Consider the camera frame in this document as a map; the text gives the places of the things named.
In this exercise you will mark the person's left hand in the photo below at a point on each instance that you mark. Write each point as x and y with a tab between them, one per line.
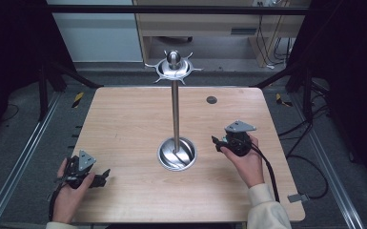
70	197

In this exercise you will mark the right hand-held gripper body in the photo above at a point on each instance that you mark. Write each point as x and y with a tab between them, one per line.
239	140

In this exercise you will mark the yellow black tape strip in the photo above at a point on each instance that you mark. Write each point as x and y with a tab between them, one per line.
78	99
281	99

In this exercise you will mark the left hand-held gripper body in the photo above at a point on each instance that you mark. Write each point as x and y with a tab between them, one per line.
77	167

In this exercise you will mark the steel cup tree stand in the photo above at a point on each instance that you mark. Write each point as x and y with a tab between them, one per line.
175	111

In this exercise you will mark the white cabinet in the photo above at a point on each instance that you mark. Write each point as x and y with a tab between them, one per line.
98	35

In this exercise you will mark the aluminium floor rail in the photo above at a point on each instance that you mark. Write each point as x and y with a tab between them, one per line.
325	162
19	162

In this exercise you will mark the wooden desk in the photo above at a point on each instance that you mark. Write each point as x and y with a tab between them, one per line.
124	133

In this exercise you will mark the black horizontal frame bar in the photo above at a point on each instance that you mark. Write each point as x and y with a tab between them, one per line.
178	9

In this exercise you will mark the person's right hand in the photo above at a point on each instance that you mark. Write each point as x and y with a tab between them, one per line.
248	165

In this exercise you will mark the black metal frame stand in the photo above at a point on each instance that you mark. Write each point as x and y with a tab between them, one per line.
49	79
298	82

